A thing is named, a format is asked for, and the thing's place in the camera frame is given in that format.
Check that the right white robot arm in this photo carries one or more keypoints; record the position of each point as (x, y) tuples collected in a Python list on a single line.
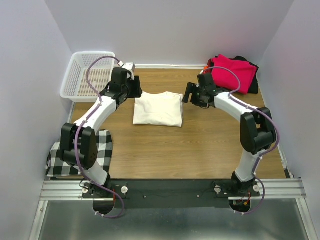
[(257, 134)]

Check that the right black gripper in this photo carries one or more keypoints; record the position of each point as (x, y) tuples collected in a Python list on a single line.
[(191, 88)]

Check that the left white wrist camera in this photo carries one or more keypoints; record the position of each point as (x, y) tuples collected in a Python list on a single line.
[(129, 66)]

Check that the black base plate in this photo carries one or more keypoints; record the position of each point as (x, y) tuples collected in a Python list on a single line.
[(172, 193)]

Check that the white plastic basket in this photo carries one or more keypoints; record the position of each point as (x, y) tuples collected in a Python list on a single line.
[(75, 87)]

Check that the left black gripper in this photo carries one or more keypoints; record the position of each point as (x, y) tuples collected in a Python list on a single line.
[(137, 91)]

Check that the pink folded t shirt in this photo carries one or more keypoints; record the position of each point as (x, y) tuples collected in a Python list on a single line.
[(232, 72)]

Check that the white t shirt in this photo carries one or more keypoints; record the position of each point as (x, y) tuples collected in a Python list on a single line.
[(162, 109)]

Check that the black white checkered cloth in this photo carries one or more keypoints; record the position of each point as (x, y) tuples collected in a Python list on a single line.
[(56, 168)]

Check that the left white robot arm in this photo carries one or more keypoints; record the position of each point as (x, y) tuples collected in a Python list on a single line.
[(78, 140)]

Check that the black folded t shirt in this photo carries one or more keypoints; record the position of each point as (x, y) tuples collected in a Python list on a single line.
[(253, 85)]

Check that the aluminium frame rail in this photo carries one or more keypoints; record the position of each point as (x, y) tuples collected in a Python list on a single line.
[(70, 190)]

